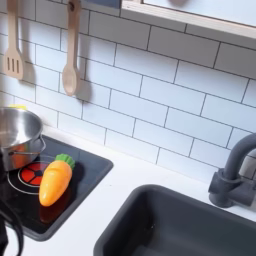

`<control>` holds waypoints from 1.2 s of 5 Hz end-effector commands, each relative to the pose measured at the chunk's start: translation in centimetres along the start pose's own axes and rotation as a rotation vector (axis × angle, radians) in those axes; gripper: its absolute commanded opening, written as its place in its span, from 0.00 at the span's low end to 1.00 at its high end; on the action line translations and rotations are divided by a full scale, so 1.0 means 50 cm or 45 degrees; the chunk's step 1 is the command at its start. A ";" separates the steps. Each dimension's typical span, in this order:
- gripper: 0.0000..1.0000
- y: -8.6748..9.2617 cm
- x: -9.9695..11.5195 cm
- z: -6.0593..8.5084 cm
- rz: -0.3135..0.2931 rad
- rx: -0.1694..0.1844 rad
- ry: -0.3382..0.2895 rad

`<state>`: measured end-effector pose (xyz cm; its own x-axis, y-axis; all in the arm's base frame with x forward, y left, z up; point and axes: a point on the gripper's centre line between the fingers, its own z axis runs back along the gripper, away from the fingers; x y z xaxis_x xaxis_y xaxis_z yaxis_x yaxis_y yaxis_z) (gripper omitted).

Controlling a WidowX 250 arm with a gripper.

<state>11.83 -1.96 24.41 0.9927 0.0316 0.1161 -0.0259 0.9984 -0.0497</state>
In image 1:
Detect orange toy carrot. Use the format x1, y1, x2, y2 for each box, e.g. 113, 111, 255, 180
38, 153, 76, 208

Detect dark grey tap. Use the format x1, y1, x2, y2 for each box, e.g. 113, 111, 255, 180
208, 133, 256, 208

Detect grey extractor hood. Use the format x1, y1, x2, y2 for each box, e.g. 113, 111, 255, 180
63, 0, 122, 9

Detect steel pot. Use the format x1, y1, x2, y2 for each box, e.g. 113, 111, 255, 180
0, 107, 47, 172

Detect yellow block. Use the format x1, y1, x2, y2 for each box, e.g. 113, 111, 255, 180
8, 104, 28, 112

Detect wooden spoon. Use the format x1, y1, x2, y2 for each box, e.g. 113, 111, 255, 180
62, 0, 82, 97

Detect dark grey sink basin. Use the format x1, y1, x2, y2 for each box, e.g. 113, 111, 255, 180
93, 184, 256, 256

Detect slotted wooden spatula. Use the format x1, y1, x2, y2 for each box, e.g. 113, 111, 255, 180
2, 0, 25, 81

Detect light wooden shelf frame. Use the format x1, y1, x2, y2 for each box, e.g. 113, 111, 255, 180
121, 0, 256, 40

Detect black toy stove top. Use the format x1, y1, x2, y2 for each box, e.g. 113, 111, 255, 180
0, 134, 114, 242

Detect thin black cable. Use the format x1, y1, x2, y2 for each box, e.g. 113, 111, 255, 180
0, 198, 25, 256

